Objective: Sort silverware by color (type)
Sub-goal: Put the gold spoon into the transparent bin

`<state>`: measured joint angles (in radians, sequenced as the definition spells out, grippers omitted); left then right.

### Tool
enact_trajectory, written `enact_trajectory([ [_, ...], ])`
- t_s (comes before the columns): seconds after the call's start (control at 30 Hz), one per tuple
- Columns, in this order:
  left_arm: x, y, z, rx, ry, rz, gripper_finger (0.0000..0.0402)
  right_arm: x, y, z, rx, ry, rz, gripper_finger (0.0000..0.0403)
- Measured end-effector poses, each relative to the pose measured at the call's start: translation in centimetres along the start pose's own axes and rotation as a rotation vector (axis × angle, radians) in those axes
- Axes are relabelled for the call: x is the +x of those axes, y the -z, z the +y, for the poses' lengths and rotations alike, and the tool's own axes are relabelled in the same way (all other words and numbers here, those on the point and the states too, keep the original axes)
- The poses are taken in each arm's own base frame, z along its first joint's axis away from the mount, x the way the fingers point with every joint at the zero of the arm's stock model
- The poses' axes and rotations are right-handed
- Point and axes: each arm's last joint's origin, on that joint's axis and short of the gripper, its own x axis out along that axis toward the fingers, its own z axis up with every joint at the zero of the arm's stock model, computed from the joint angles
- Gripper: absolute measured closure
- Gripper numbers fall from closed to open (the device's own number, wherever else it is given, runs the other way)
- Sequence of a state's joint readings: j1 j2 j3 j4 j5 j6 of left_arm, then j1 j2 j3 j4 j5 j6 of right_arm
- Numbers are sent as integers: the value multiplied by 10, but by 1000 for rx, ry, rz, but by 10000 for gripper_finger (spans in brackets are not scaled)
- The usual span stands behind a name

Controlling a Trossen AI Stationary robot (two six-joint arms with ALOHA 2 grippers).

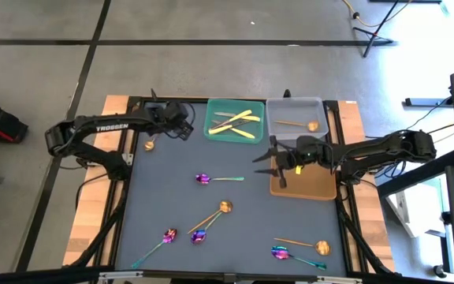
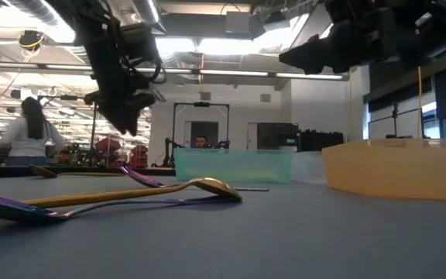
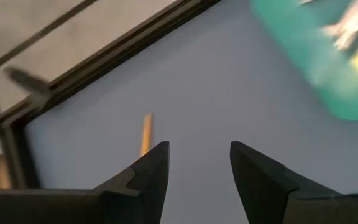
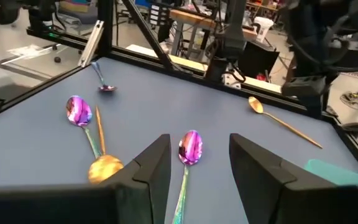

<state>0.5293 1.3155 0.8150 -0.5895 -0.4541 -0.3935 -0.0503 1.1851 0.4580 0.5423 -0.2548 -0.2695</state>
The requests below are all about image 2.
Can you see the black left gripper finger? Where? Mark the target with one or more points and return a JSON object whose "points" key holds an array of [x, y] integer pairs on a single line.
{"points": [[114, 118], [132, 120]]}

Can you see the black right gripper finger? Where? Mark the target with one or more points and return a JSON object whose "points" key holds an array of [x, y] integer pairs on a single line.
{"points": [[308, 56]]}

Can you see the iridescent purple spoon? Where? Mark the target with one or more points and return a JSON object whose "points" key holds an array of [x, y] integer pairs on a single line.
{"points": [[141, 178], [14, 211]]}

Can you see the gold spoon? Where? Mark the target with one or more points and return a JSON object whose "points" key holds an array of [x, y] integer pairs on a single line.
{"points": [[215, 185], [43, 171]]}

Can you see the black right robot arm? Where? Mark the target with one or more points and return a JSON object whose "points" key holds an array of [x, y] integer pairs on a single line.
{"points": [[432, 27]]}

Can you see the black background robot arm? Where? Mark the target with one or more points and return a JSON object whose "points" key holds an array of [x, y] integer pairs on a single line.
{"points": [[169, 149]]}

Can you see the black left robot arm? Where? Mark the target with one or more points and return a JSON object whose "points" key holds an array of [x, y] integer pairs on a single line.
{"points": [[99, 42]]}

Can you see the red storage bin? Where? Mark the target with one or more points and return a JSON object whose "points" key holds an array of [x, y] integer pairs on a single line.
{"points": [[139, 155], [108, 147]]}

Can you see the long ceiling light bar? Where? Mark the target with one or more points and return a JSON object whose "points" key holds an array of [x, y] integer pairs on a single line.
{"points": [[238, 73]]}

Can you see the person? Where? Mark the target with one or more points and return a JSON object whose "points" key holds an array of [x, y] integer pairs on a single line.
{"points": [[202, 142], [27, 135]]}

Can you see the grey ceiling box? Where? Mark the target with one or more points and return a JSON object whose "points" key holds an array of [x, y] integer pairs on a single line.
{"points": [[238, 24]]}

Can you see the low black cabinet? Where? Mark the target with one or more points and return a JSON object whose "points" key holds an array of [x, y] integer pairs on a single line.
{"points": [[320, 141]]}

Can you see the black pole stand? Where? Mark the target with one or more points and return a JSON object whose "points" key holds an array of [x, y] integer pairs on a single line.
{"points": [[395, 120]]}

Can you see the teal plastic bin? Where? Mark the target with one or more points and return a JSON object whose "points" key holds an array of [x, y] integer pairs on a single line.
{"points": [[230, 166]]}

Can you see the clear plastic bin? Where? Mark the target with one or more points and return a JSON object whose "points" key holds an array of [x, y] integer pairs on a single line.
{"points": [[310, 168]]}

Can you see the orange plastic bin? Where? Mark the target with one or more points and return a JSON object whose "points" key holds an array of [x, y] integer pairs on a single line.
{"points": [[401, 174]]}

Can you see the blue-grey table mat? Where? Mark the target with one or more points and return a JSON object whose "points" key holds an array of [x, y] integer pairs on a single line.
{"points": [[285, 240]]}

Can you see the black gantry frame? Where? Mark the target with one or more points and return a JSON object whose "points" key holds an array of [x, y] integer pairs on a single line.
{"points": [[93, 131], [201, 104]]}

